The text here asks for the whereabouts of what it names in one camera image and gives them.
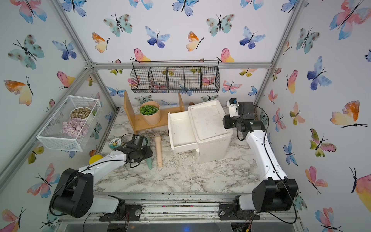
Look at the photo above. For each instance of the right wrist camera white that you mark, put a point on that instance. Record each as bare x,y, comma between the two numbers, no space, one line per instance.
232,104

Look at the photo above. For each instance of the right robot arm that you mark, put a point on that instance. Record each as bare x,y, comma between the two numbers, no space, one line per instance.
276,191

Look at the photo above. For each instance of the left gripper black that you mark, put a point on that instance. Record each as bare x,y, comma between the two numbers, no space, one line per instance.
149,153

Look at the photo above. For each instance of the green toy microphone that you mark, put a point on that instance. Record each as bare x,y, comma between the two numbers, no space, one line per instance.
149,160

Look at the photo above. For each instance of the black wire wall basket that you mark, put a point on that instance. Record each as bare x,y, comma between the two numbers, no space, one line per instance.
184,77

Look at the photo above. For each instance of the round green tin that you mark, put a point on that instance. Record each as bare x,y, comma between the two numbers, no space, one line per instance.
115,143

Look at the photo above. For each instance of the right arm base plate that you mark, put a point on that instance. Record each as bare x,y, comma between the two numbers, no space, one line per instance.
232,211

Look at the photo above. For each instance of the white plastic drawer unit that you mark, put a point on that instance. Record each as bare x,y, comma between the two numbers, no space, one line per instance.
212,138

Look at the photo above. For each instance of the yellow plastic toy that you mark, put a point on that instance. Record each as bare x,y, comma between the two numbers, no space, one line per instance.
95,158

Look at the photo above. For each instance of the wooden shelf rack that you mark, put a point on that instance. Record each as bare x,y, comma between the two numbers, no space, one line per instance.
140,122

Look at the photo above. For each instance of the bowl of seeds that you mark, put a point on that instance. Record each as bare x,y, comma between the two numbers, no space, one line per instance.
81,112

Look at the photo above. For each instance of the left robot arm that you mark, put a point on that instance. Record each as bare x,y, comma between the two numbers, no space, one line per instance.
74,195

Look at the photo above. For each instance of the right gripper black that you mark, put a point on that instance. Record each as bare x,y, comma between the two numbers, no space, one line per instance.
227,119

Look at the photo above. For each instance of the peach pot with greens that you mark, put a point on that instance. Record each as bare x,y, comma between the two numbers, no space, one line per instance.
150,112

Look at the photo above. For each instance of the white top drawer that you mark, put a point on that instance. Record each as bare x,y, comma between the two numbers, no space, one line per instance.
181,135

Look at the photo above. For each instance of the pile of pink slices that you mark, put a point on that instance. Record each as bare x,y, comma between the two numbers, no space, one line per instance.
75,128

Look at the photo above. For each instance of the beige toy microphone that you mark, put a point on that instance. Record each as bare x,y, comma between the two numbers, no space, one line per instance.
157,139

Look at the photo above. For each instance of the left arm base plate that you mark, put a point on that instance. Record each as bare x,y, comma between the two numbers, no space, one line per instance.
124,212

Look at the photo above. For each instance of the white mesh wall basket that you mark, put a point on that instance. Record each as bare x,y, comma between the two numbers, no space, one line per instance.
51,135

